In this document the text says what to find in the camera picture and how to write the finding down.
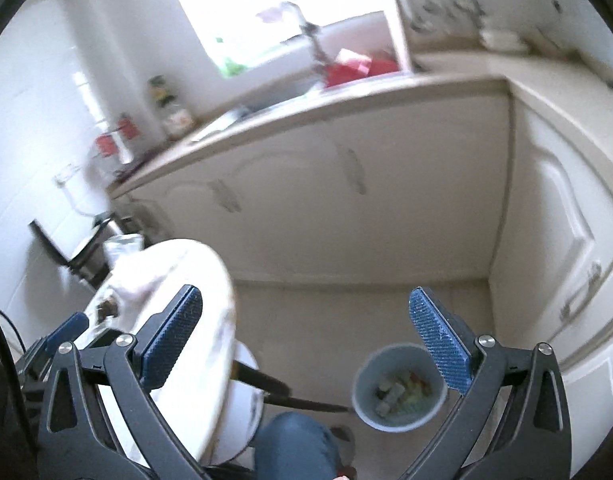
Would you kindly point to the clear plastic container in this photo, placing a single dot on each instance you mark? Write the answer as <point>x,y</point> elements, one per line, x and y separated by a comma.
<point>122,249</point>

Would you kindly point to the glass jar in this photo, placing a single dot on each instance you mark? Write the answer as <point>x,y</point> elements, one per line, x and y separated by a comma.
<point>178,122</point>

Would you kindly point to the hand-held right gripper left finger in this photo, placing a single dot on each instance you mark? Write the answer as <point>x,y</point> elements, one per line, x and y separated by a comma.
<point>171,335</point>

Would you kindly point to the brown food lump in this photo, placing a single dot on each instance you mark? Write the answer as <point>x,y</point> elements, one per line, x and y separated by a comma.
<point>109,308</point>

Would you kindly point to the green bottle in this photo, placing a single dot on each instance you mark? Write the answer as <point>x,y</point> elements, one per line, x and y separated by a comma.
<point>231,66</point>

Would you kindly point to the black metal rod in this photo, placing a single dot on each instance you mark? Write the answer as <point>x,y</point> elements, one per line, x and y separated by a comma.
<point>264,377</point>
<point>306,402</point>

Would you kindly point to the white wall socket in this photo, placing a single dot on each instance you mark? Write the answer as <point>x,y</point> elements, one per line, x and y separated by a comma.
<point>67,175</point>

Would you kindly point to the yellow label bottle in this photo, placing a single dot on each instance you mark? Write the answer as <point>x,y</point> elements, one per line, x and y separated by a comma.
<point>162,91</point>

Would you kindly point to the black steel electric cooker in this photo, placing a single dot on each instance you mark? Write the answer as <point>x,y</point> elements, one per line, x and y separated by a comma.
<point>86,255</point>

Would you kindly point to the metal faucet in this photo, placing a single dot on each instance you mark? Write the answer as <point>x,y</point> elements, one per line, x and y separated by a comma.
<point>306,30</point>

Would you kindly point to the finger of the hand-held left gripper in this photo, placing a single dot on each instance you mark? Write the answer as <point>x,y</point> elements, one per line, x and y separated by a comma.
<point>66,330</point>

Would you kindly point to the cream kitchen cabinet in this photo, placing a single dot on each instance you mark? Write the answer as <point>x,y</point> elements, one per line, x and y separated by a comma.
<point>386,185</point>

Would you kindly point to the white table pedestal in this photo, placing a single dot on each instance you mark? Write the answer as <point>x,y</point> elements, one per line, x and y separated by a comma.
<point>241,410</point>

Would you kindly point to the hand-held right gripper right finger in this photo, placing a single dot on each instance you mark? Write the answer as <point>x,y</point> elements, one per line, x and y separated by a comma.
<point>439,340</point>

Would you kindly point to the green snack wrapper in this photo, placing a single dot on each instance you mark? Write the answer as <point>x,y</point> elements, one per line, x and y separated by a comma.
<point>411,391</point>

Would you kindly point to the red basin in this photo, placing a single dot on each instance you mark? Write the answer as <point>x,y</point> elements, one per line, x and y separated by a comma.
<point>356,67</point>

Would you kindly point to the person's jeans leg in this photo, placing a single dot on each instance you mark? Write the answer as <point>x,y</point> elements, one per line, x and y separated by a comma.
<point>296,445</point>

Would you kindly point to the window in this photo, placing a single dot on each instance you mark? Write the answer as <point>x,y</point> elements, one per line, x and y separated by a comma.
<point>236,0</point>

